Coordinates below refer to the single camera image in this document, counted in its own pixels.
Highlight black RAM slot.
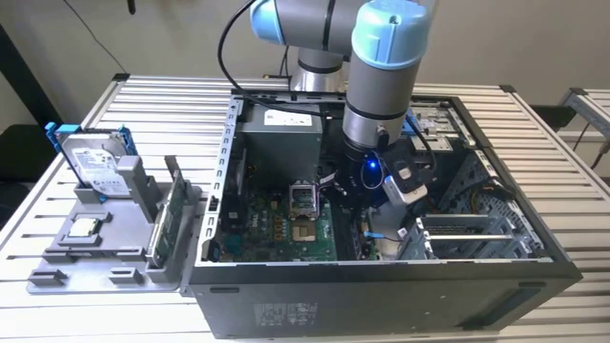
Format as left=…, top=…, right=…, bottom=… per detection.
left=337, top=217, right=348, bottom=260
left=331, top=216, right=341, bottom=260
left=343, top=218, right=355, bottom=260

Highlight blue port connector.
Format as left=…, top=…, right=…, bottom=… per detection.
left=221, top=232, right=245, bottom=253

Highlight thin black hanging cable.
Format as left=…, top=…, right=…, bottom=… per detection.
left=279, top=45, right=292, bottom=78

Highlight metal socket cover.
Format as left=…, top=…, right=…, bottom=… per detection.
left=288, top=182, right=319, bottom=219

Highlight black camera cable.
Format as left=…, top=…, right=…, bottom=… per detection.
left=216, top=0, right=335, bottom=118

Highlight low silver disk bay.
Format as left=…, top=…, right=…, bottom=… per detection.
left=398, top=213, right=544, bottom=261

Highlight tall silver disk bay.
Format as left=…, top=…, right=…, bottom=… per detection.
left=404, top=101, right=474, bottom=196

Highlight brown CPU socket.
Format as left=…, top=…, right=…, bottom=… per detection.
left=291, top=220, right=319, bottom=244

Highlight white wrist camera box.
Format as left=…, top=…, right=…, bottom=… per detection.
left=380, top=170, right=430, bottom=205

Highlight blue SATA cable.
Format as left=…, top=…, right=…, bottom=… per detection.
left=361, top=230, right=404, bottom=244

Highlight thin black wall cable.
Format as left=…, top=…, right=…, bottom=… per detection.
left=64, top=0, right=132, bottom=78

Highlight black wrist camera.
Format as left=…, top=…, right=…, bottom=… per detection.
left=388, top=159, right=418, bottom=182

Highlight green graphics card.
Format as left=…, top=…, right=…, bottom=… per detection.
left=145, top=170, right=192, bottom=269

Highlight grey parts rack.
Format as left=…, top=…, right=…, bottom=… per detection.
left=25, top=155, right=211, bottom=296

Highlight grey power supply unit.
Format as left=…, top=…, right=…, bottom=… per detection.
left=235, top=102, right=347, bottom=182

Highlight hard disk in blue carrier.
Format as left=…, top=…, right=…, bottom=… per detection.
left=42, top=123, right=139, bottom=205

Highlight silver CPU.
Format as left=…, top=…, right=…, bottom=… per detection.
left=65, top=219, right=101, bottom=239

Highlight empty blue disk carrier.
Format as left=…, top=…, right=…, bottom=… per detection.
left=403, top=113, right=422, bottom=137

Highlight metal slat side table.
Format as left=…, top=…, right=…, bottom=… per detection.
left=555, top=87, right=610, bottom=171

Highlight black chair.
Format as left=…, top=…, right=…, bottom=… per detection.
left=527, top=104, right=580, bottom=134

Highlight metal locking lever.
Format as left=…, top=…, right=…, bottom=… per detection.
left=313, top=182, right=325, bottom=219

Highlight black PC case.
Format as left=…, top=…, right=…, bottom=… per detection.
left=179, top=87, right=584, bottom=340

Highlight green motherboard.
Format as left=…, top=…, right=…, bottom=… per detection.
left=212, top=156, right=382, bottom=262

